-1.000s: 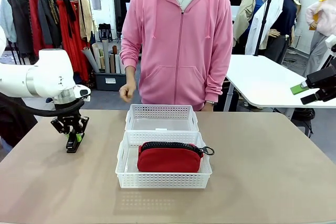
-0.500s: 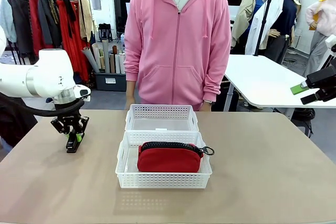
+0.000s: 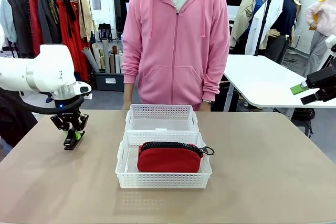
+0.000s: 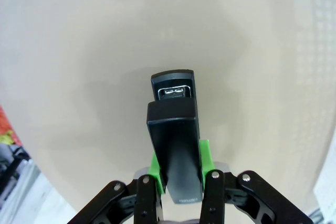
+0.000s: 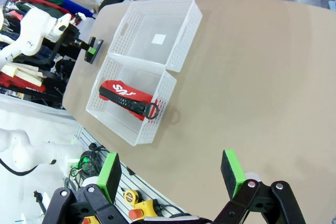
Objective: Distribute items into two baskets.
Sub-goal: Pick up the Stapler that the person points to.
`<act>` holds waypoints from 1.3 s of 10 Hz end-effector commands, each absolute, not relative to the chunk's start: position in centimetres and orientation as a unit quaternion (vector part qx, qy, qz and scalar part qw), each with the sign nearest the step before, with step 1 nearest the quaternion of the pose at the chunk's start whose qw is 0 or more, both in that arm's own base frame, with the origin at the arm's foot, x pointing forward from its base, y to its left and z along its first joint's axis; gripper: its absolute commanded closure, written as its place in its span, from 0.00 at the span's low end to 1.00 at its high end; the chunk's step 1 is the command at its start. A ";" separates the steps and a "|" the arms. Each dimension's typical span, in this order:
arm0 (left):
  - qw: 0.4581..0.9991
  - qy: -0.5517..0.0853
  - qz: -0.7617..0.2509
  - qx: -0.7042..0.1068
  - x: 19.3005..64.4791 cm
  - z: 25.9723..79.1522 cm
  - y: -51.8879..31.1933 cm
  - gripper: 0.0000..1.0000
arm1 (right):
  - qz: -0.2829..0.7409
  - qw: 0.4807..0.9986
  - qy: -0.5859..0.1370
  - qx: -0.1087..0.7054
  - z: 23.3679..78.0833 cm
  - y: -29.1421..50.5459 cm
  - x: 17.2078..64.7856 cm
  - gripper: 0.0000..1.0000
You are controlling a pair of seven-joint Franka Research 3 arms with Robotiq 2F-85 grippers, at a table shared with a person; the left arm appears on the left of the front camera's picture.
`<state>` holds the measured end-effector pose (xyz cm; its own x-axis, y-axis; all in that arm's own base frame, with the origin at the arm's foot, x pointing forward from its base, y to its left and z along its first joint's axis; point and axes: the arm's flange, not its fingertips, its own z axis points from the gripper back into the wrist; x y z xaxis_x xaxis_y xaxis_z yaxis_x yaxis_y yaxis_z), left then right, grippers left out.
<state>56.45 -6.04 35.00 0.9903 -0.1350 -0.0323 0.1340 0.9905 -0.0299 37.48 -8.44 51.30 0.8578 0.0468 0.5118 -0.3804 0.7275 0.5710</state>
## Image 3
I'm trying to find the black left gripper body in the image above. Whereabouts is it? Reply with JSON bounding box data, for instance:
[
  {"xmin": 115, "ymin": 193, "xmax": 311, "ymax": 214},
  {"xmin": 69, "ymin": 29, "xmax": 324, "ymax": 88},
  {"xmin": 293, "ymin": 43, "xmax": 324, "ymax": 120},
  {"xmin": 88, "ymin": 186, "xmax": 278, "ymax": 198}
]
[{"xmin": 53, "ymin": 98, "xmax": 85, "ymax": 124}]

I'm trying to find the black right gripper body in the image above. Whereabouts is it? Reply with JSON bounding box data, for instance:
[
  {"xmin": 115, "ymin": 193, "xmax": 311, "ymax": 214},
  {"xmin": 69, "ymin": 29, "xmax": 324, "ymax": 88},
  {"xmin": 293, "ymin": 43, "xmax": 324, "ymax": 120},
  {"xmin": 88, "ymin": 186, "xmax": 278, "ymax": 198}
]
[{"xmin": 306, "ymin": 66, "xmax": 336, "ymax": 103}]

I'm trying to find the black stapler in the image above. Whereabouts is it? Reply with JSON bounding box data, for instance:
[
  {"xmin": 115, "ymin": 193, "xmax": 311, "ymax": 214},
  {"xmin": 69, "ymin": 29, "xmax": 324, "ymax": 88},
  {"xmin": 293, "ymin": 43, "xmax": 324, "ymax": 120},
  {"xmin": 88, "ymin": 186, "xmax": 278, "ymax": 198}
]
[{"xmin": 64, "ymin": 129, "xmax": 85, "ymax": 152}]

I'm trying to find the red zipper pouch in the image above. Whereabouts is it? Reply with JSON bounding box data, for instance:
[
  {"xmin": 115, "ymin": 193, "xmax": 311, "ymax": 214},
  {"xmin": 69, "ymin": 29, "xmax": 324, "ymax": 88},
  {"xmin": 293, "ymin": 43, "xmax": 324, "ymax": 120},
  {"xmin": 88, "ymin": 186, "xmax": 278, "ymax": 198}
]
[{"xmin": 137, "ymin": 141, "xmax": 215, "ymax": 174}]

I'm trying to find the person's right forearm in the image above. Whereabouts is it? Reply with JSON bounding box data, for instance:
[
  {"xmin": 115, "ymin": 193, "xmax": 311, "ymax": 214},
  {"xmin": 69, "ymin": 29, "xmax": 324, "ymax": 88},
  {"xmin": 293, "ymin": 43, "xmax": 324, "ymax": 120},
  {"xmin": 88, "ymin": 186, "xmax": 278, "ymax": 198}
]
[{"xmin": 122, "ymin": 50, "xmax": 142, "ymax": 93}]

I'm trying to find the person's left forearm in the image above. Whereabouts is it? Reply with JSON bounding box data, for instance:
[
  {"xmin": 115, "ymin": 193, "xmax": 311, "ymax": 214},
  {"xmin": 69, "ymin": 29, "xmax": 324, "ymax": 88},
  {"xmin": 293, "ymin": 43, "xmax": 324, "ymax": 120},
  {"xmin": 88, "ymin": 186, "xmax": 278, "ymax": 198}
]
[{"xmin": 201, "ymin": 56, "xmax": 230, "ymax": 103}]

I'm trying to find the person's right hand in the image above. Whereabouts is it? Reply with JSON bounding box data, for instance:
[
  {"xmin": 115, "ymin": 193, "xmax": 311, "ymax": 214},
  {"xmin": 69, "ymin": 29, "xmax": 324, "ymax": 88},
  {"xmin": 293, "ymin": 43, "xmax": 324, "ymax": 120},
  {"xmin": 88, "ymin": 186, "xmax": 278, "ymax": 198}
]
[{"xmin": 122, "ymin": 91, "xmax": 132, "ymax": 111}]

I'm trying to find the black bag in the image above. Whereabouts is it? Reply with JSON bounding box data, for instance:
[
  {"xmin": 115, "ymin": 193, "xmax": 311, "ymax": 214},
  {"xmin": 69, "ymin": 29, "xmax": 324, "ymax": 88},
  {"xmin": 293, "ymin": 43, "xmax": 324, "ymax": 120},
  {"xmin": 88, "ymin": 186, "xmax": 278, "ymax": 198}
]
[{"xmin": 290, "ymin": 108, "xmax": 316, "ymax": 137}]

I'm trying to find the white table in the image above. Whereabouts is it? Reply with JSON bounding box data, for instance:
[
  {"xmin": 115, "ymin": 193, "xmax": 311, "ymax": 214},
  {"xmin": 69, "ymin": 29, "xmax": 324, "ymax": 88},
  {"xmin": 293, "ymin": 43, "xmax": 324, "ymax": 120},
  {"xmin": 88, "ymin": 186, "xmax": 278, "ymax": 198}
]
[{"xmin": 223, "ymin": 54, "xmax": 336, "ymax": 120}]

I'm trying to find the dark storage bin with label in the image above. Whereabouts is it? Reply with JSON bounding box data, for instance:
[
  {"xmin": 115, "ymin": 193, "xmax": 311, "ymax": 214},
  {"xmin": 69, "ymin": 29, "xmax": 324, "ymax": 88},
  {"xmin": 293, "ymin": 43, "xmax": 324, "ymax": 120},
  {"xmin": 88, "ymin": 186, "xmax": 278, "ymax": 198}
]
[{"xmin": 94, "ymin": 72, "xmax": 125, "ymax": 92}]

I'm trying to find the mannequin in pink sweater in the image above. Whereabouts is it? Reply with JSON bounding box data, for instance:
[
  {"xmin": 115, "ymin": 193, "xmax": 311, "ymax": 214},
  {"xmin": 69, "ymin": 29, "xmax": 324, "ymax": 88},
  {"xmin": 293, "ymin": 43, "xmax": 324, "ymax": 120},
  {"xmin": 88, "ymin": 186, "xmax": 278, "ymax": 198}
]
[{"xmin": 304, "ymin": 0, "xmax": 336, "ymax": 78}]

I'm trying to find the gray paper roll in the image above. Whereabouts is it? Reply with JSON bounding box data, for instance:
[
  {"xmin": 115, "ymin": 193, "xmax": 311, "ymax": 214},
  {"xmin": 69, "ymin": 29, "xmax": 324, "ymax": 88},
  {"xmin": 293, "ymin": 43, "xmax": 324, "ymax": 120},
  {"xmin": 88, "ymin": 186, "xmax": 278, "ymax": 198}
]
[
  {"xmin": 102, "ymin": 39, "xmax": 111, "ymax": 74},
  {"xmin": 82, "ymin": 46, "xmax": 101, "ymax": 74}
]

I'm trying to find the beige paper roll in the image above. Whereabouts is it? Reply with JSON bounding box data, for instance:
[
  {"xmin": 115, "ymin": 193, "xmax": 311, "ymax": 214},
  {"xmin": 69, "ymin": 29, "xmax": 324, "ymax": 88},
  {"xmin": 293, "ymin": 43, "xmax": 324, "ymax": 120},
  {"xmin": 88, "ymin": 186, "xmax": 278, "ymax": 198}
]
[{"xmin": 91, "ymin": 43, "xmax": 106, "ymax": 70}]

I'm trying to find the brown paper roll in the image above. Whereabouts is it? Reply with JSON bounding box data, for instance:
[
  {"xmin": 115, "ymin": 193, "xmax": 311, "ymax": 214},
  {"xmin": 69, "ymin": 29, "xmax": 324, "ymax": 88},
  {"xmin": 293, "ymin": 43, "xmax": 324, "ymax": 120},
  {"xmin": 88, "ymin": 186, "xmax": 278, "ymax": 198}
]
[{"xmin": 112, "ymin": 45, "xmax": 119, "ymax": 74}]

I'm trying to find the long red dress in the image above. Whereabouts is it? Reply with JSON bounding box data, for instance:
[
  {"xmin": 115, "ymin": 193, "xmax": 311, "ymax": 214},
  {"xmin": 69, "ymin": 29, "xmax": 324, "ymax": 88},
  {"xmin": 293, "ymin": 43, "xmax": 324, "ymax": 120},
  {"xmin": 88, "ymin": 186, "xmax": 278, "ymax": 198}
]
[{"xmin": 56, "ymin": 0, "xmax": 92, "ymax": 83}]

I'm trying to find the mannequin in white coat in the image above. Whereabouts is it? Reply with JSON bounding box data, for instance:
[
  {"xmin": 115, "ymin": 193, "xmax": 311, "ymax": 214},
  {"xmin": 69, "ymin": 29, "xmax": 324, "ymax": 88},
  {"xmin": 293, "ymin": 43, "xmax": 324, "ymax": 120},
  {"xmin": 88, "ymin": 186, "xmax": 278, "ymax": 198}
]
[{"xmin": 245, "ymin": 0, "xmax": 300, "ymax": 65}]

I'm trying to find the black tripod pole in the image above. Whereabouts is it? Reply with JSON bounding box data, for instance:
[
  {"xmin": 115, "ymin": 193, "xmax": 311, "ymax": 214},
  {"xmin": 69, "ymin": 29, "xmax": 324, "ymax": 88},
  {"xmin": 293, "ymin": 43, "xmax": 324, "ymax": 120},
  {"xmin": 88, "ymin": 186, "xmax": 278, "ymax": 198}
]
[{"xmin": 254, "ymin": 0, "xmax": 274, "ymax": 57}]

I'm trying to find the white perforated plastic basket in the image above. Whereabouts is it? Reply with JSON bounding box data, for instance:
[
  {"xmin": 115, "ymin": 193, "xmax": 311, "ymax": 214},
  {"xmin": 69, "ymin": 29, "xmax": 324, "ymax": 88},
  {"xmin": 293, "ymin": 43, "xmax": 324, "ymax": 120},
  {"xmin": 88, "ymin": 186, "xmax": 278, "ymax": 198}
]
[
  {"xmin": 124, "ymin": 104, "xmax": 200, "ymax": 133},
  {"xmin": 115, "ymin": 130, "xmax": 213, "ymax": 189}
]

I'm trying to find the black folding stand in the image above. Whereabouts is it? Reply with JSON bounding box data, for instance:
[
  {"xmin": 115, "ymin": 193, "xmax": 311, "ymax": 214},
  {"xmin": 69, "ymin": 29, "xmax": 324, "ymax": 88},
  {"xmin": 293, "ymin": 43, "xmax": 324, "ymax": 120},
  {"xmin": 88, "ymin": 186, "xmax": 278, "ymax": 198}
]
[{"xmin": 98, "ymin": 23, "xmax": 114, "ymax": 42}]

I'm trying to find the mannequin in beige coat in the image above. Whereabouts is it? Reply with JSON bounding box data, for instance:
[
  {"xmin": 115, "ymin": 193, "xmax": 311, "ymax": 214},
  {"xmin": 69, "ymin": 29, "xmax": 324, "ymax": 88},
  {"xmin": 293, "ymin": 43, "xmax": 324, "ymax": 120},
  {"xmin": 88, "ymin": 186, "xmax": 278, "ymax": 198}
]
[{"xmin": 230, "ymin": 0, "xmax": 275, "ymax": 57}]

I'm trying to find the red jacket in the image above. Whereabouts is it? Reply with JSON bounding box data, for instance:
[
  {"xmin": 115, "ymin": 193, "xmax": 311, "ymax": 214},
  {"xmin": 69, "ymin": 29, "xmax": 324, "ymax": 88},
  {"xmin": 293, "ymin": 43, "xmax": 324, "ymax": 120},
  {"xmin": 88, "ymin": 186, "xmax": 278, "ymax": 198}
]
[{"xmin": 28, "ymin": 0, "xmax": 45, "ymax": 57}]

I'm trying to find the charcoal jacket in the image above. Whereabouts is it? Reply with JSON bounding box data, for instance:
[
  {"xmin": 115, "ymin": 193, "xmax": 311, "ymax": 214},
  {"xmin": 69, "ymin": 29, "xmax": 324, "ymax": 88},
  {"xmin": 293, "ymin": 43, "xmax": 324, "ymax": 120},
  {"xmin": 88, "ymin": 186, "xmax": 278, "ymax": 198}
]
[{"xmin": 38, "ymin": 0, "xmax": 63, "ymax": 46}]

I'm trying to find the black scarf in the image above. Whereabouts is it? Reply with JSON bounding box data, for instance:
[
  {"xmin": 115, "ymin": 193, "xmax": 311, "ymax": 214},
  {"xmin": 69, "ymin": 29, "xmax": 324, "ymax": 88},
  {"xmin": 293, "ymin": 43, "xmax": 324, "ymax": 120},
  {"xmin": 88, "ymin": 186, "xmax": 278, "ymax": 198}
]
[{"xmin": 62, "ymin": 0, "xmax": 77, "ymax": 39}]

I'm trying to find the beige garment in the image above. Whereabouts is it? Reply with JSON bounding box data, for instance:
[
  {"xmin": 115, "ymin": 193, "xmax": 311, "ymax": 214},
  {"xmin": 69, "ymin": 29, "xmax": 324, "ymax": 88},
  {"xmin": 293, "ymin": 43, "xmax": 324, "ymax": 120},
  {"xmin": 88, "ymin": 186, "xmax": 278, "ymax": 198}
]
[{"xmin": 74, "ymin": 0, "xmax": 96, "ymax": 44}]

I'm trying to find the dark gray coat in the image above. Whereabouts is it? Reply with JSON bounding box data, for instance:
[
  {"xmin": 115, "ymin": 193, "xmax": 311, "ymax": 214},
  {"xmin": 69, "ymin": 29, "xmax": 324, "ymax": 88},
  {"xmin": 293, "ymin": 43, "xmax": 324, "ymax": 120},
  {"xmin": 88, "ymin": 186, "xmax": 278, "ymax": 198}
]
[{"xmin": 9, "ymin": 0, "xmax": 34, "ymax": 55}]

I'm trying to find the light blue fuzzy garment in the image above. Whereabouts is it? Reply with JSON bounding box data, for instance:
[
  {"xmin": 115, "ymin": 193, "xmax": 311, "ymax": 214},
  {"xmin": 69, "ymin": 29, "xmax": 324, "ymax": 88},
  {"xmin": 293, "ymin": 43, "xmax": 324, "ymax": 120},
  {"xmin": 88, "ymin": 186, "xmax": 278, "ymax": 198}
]
[{"xmin": 0, "ymin": 0, "xmax": 18, "ymax": 44}]

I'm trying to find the person in pink hoodie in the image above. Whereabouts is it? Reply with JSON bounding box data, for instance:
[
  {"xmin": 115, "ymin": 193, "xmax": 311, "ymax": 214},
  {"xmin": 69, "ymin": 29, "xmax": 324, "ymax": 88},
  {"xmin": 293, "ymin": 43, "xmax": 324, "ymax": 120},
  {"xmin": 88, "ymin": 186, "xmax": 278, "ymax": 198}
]
[{"xmin": 122, "ymin": 0, "xmax": 232, "ymax": 112}]

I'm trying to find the black corrugated cable hose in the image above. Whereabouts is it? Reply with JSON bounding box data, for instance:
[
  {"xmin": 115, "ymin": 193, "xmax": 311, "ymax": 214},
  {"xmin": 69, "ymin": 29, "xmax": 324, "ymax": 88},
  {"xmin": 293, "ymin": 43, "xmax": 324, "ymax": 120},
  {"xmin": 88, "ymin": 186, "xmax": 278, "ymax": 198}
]
[{"xmin": 24, "ymin": 94, "xmax": 85, "ymax": 116}]

